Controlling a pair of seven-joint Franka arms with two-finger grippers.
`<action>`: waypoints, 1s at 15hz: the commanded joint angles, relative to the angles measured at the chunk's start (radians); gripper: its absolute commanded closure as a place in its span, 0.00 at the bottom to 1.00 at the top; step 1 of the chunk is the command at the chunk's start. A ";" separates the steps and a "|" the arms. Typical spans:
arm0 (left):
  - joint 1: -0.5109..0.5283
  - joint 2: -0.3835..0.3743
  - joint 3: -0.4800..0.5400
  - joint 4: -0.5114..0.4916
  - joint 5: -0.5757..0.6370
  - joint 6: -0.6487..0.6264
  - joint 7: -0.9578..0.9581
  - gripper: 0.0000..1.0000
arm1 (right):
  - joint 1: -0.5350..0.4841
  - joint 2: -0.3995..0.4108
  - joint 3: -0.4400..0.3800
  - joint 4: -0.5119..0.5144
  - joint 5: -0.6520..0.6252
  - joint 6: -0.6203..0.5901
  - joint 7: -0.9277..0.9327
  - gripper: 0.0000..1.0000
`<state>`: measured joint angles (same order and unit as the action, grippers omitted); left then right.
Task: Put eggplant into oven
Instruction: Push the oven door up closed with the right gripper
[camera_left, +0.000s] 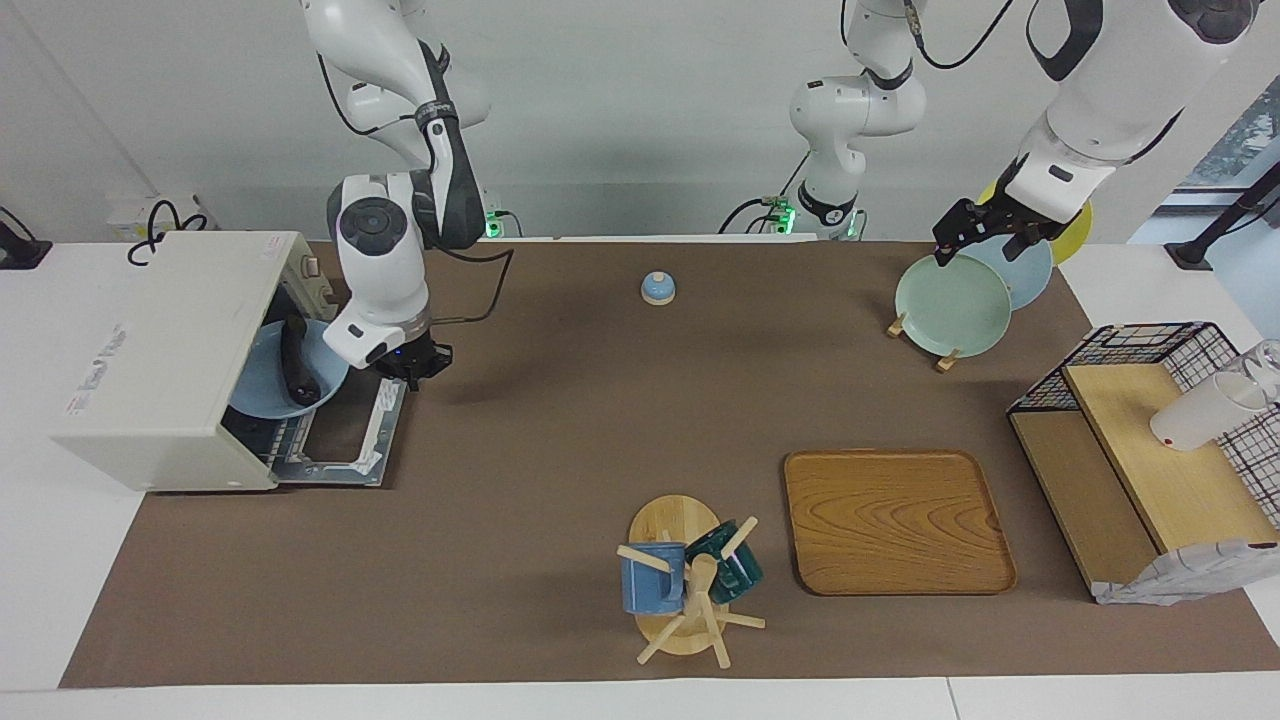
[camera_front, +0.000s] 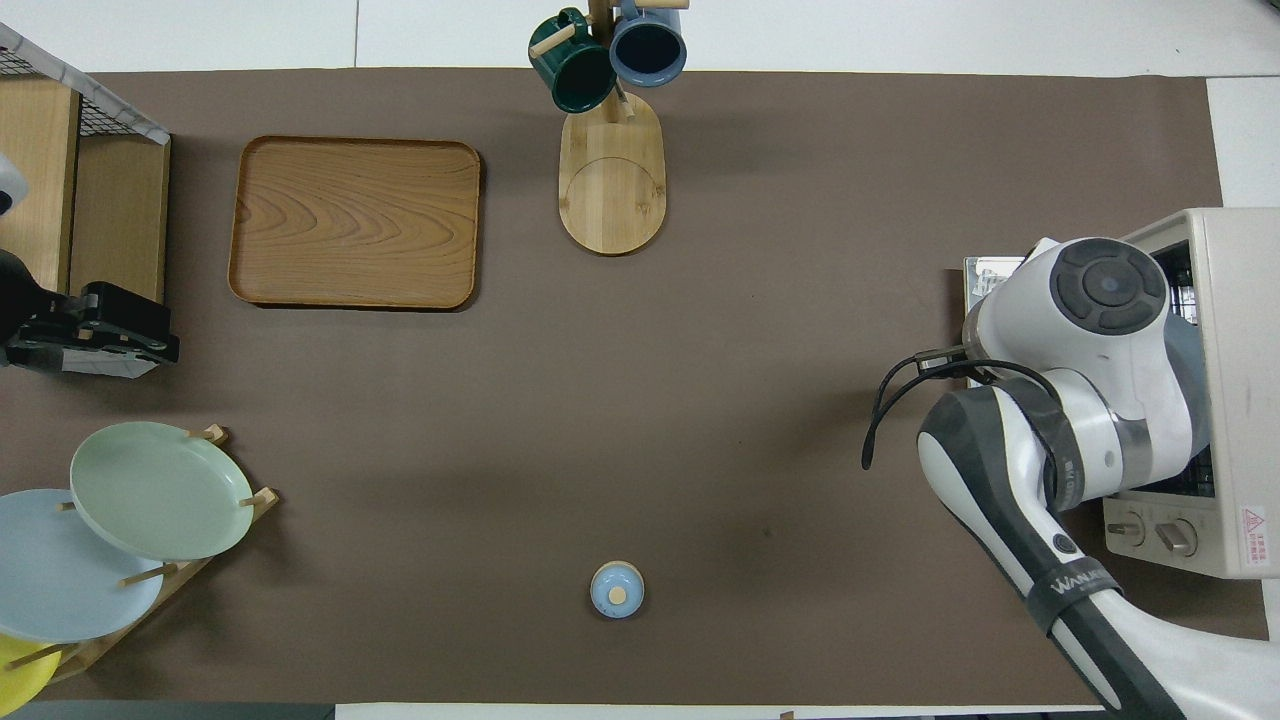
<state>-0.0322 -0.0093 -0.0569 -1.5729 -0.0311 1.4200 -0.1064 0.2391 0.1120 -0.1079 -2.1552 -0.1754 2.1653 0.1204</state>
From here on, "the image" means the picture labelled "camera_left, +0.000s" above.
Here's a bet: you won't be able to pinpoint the dark green mug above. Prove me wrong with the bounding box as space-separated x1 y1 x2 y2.
686 520 764 604

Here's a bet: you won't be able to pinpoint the black clamp stand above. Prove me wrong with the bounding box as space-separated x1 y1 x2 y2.
1165 160 1280 271

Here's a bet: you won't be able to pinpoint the wooden plate rack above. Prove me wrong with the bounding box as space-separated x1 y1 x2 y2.
887 312 961 373

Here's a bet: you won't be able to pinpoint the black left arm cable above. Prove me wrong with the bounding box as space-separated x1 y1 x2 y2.
840 0 1013 71

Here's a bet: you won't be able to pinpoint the wooden shelf box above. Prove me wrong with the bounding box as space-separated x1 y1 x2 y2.
1010 362 1280 601

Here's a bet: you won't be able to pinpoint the wooden serving tray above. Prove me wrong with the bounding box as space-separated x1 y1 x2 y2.
783 450 1018 597

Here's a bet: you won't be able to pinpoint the dark purple eggplant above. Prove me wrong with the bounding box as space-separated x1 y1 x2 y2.
280 315 324 407

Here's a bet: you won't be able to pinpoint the beige toaster oven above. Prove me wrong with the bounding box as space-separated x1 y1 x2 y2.
50 232 346 493

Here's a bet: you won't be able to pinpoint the light blue racked plate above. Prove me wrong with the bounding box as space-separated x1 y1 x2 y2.
965 232 1054 311

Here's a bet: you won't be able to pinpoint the grey folded cloth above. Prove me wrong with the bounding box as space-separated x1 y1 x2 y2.
1095 538 1280 607

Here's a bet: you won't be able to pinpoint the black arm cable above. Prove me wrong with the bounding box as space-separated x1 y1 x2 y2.
428 244 517 327
840 0 1013 71

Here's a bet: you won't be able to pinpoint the pale green plate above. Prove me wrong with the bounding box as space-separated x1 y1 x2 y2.
895 253 1013 358

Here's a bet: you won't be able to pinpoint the yellow plate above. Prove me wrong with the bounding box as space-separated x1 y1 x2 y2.
978 180 1093 266

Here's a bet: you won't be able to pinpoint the black wire basket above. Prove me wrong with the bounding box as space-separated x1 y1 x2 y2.
1008 322 1280 531

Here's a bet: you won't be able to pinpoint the blue mug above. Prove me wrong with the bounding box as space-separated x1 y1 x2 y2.
621 543 688 615

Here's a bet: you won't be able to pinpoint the white cup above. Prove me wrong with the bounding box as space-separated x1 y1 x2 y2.
1150 372 1269 452

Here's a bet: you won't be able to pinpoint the brown table mat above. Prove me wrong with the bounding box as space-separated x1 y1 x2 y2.
60 240 1280 689

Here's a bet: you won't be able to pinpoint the black desk mount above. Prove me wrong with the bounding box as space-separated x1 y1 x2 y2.
0 207 53 271

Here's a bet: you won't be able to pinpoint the clear glass cup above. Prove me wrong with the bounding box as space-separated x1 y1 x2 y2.
1245 340 1280 401

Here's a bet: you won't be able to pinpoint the wooden mug tree stand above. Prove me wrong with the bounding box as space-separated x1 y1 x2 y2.
617 494 768 669

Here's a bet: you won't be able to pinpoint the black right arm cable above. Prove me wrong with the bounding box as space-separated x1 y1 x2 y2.
428 244 517 327

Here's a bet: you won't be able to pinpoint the toaster oven glass door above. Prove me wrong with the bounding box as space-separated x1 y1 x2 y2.
268 374 413 489

